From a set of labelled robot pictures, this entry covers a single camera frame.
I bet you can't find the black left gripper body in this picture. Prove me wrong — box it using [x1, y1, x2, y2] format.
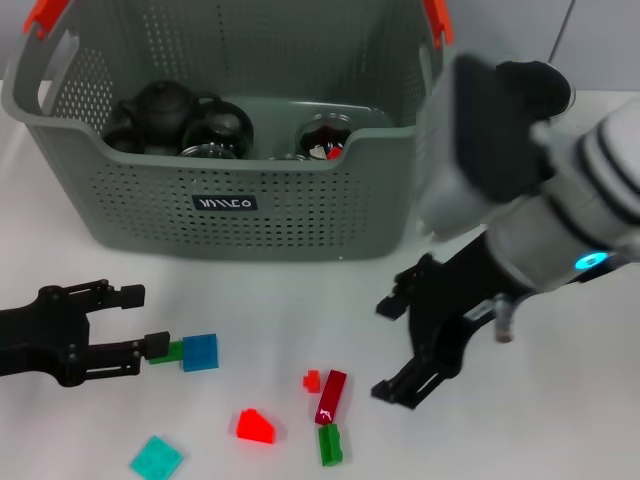
[0, 284, 92, 389]

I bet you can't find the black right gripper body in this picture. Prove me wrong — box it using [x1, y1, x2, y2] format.
[407, 231, 507, 374]

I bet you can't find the grey perforated storage bin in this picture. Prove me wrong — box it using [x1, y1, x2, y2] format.
[2, 0, 455, 261]

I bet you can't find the green toy brick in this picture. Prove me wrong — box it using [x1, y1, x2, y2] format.
[149, 341, 185, 365]
[318, 422, 345, 469]

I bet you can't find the blue toy brick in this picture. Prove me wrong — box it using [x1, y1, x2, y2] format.
[180, 333, 220, 373]

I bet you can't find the dark red long brick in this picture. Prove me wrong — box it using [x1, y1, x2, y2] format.
[315, 368, 349, 426]

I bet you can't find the teal flat toy plate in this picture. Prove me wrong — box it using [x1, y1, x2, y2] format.
[130, 434, 185, 479]

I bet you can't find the red sloped toy brick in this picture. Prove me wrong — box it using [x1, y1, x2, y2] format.
[236, 408, 277, 445]

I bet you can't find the black clay teapot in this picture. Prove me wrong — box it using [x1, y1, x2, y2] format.
[117, 79, 224, 147]

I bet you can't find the glass teapot black lid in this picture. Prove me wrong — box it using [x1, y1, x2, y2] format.
[492, 59, 576, 121]

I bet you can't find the right gripper cable connector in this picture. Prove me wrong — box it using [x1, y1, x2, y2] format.
[492, 293, 517, 345]

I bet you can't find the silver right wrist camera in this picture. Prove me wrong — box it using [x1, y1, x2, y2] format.
[415, 53, 557, 241]

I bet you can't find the thin grey wall cable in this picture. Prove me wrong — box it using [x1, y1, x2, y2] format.
[548, 0, 575, 62]

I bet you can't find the orange bin handle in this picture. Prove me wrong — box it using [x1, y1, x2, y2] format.
[24, 0, 455, 49]

